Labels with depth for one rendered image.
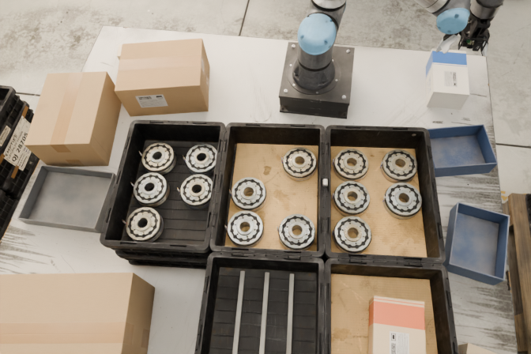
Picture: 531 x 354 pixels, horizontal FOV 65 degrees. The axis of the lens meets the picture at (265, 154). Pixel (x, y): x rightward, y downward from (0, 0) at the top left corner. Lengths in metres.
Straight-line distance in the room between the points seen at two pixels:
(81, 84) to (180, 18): 1.50
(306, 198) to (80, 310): 0.68
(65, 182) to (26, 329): 0.55
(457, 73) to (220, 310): 1.13
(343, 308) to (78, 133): 0.99
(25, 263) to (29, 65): 1.80
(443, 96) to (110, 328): 1.27
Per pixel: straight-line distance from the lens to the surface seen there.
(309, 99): 1.48
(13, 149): 2.19
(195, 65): 1.54
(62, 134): 1.53
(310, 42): 1.35
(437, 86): 1.60
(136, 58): 1.63
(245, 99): 1.61
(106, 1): 3.33
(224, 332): 1.18
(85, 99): 1.58
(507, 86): 2.79
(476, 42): 1.47
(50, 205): 1.61
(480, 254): 1.45
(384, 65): 1.73
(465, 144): 1.60
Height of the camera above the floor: 1.99
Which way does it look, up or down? 61 degrees down
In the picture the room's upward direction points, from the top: 7 degrees counter-clockwise
